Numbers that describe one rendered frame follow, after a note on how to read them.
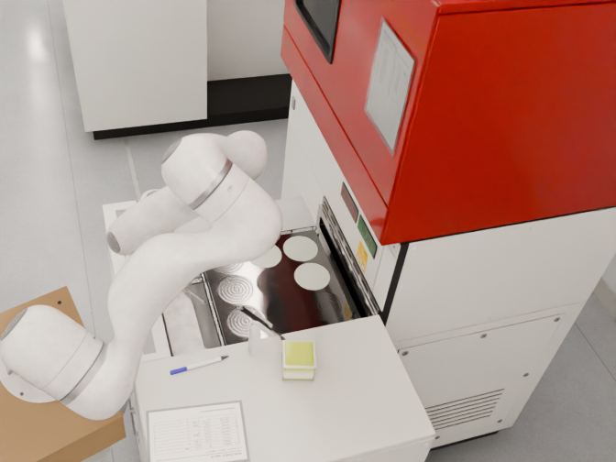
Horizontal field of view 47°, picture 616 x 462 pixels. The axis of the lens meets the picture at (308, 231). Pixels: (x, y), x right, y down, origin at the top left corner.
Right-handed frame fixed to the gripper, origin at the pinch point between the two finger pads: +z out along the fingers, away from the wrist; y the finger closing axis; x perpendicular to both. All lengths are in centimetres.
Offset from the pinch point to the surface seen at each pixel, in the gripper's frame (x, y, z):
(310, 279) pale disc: -5.3, -47.6, 1.5
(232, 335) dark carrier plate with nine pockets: 8.3, -22.8, 6.6
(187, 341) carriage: 5.9, -12.5, 10.8
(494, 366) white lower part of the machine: 15, -111, 23
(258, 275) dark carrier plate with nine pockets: -9.8, -34.2, 4.2
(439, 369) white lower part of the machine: 15, -90, 21
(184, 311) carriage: -3.7, -13.6, 10.5
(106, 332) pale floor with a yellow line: -69, -11, 101
